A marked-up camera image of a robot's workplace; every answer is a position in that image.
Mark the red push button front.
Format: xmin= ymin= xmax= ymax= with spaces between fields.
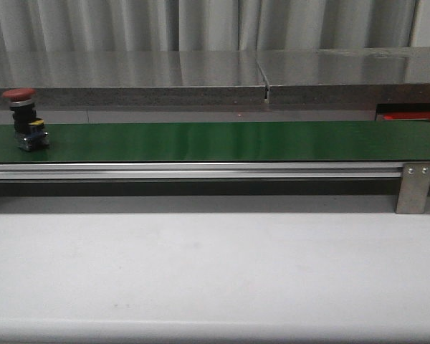
xmin=1 ymin=87 xmax=49 ymax=152

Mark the grey stone counter slab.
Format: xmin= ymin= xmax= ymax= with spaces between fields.
xmin=256 ymin=47 xmax=430 ymax=118
xmin=0 ymin=51 xmax=267 ymax=124

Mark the grey stone counter slab right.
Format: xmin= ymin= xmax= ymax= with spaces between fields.
xmin=256 ymin=47 xmax=430 ymax=118

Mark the green conveyor belt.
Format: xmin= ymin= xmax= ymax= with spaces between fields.
xmin=0 ymin=120 xmax=430 ymax=163

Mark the red plastic tray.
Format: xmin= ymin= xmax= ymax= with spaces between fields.
xmin=381 ymin=111 xmax=430 ymax=122

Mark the white pleated curtain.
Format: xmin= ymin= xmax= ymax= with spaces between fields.
xmin=0 ymin=1 xmax=430 ymax=52

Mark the steel conveyor support bracket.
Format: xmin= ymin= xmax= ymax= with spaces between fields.
xmin=396 ymin=162 xmax=430 ymax=214

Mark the aluminium conveyor frame rail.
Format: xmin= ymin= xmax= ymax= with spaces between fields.
xmin=0 ymin=161 xmax=403 ymax=181

